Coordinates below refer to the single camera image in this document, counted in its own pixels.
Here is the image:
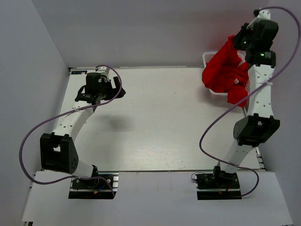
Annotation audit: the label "red t shirt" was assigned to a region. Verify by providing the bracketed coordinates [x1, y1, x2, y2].
[202, 36, 249, 93]

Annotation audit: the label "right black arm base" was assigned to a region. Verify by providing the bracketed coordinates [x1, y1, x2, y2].
[191, 166, 242, 201]

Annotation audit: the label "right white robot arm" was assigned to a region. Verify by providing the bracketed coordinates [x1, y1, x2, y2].
[212, 19, 280, 188]

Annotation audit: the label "red t shirts in basket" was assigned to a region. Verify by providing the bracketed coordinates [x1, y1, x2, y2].
[226, 62, 249, 105]

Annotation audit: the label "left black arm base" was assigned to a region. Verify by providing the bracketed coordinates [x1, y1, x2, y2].
[68, 172, 119, 200]

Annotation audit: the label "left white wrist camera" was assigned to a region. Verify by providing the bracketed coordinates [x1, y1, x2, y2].
[95, 66, 110, 82]

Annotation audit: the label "blue table label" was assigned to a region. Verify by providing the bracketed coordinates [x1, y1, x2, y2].
[71, 70, 87, 75]

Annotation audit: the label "white plastic basket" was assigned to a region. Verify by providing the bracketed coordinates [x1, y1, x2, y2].
[202, 51, 250, 97]

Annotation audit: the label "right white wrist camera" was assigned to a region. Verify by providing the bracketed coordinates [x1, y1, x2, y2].
[247, 8, 271, 30]

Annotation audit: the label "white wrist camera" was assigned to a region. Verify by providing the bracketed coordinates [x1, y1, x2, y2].
[247, 8, 271, 30]
[95, 66, 110, 82]

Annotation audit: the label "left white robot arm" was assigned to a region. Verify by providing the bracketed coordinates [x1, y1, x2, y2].
[40, 72, 126, 188]

